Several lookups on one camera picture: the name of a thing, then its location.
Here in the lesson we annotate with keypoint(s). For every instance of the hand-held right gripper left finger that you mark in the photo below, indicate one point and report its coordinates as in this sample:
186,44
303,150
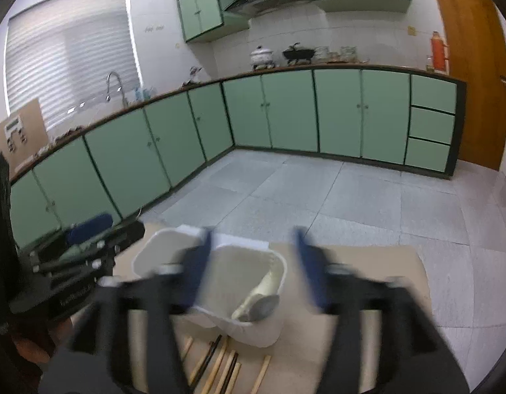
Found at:
197,266

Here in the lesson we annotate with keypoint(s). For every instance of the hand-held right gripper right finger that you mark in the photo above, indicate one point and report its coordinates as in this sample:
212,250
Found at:
310,271

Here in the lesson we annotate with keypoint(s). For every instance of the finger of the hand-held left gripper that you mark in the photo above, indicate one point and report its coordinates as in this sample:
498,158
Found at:
117,238
89,226

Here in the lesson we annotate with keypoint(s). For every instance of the white plastic utensil container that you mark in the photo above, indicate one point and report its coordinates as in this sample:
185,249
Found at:
154,250
236,271

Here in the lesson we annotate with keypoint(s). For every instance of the cream ceramic spoon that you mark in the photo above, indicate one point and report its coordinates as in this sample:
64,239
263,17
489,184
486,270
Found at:
261,287

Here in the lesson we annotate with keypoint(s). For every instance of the grey metal spoon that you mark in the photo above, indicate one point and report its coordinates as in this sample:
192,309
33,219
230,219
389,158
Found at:
263,305

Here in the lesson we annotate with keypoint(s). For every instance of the light wooden chopstick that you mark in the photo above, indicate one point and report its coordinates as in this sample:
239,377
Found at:
218,362

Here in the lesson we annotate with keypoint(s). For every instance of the black chopstick with white pattern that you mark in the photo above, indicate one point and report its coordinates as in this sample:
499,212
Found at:
229,368

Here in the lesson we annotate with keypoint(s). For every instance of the beige mat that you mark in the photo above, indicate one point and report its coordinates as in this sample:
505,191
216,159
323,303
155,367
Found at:
372,258

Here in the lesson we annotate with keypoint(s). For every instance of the green base cabinet row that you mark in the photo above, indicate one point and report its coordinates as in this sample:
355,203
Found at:
339,111
113,164

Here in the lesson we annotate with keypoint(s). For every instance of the cardboard box on counter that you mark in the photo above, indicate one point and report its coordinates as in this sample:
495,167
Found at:
25,135

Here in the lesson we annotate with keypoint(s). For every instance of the chrome faucet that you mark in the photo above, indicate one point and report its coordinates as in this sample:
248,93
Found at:
113,82

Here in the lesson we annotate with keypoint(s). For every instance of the white window blind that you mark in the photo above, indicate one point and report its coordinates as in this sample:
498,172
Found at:
68,57

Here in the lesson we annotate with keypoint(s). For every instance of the black wok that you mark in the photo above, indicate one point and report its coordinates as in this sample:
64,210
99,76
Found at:
298,54

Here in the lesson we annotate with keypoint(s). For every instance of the white cooking pot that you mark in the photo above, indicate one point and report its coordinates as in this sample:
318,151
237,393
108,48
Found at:
262,56

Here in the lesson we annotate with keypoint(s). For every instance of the red thermos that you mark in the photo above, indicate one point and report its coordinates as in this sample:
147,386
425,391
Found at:
436,51

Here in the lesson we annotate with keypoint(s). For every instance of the wooden door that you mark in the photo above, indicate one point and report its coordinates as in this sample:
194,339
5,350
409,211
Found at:
466,69

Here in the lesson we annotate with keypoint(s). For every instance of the range hood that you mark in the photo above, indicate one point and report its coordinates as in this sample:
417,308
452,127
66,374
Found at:
265,2

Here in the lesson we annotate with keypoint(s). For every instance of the wall hooks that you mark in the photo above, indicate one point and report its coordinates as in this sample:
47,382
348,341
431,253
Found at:
154,29

